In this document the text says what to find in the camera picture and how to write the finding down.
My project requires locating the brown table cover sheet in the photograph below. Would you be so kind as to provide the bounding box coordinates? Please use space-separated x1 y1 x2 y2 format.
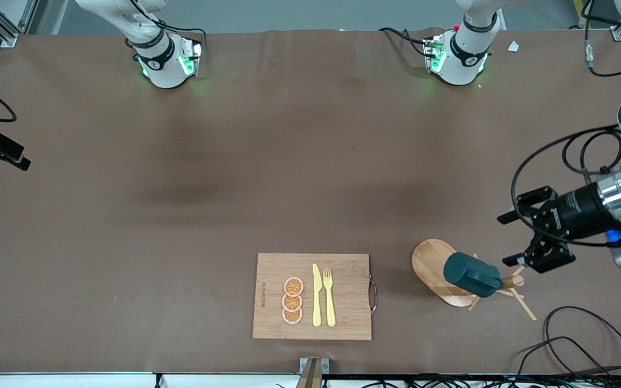
0 28 621 375

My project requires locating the wooden mug rack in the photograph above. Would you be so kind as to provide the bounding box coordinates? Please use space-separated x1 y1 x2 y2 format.
411 239 537 322

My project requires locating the bamboo cutting board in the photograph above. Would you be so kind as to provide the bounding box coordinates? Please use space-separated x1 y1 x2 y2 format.
252 253 373 341

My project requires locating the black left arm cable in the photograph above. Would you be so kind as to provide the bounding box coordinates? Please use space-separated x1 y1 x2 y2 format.
510 0 621 250

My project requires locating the yellow plastic knife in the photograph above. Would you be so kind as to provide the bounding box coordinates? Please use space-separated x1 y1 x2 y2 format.
312 264 323 328

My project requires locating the black cable loop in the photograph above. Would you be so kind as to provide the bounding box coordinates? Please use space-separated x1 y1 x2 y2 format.
515 336 621 378
543 306 621 386

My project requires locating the black left base cable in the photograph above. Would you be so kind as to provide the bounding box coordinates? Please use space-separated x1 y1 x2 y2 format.
378 27 431 56

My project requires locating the metal table edge bracket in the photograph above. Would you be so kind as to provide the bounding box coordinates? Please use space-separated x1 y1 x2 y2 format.
299 357 330 376

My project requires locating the yellow plastic fork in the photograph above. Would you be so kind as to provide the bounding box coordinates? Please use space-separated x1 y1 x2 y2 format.
323 268 337 328

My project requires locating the teal mug with tan inside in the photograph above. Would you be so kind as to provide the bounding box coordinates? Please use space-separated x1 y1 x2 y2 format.
443 251 502 299

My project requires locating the brown angled bar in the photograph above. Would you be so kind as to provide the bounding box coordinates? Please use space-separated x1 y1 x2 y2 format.
295 359 323 388

